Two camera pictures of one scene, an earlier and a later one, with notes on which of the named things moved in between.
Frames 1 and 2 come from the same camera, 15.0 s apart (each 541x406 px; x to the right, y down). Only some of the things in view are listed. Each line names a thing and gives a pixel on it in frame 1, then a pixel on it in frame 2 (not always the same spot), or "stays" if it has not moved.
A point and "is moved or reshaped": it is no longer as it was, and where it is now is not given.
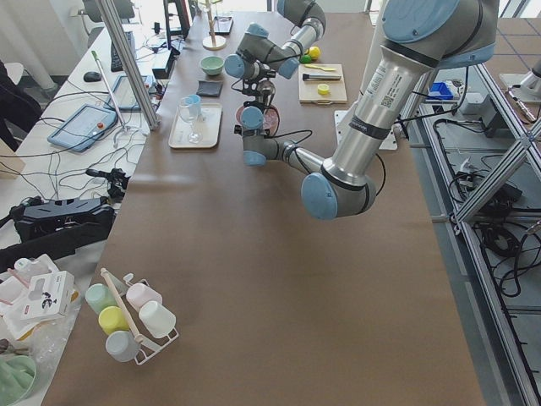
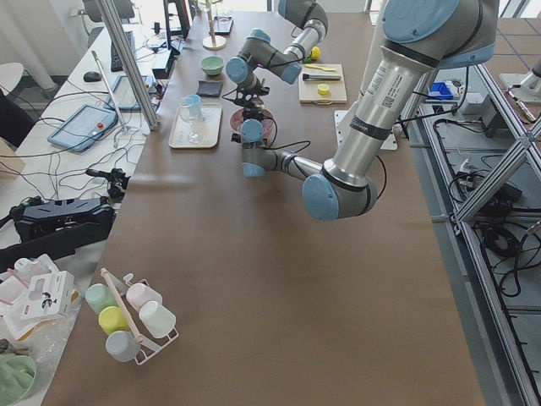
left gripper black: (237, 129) -> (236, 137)
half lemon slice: (323, 89) stays
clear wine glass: (188, 108) stays
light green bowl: (212, 65) stays
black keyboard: (116, 63) stays
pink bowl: (271, 117) is moved or reshaped
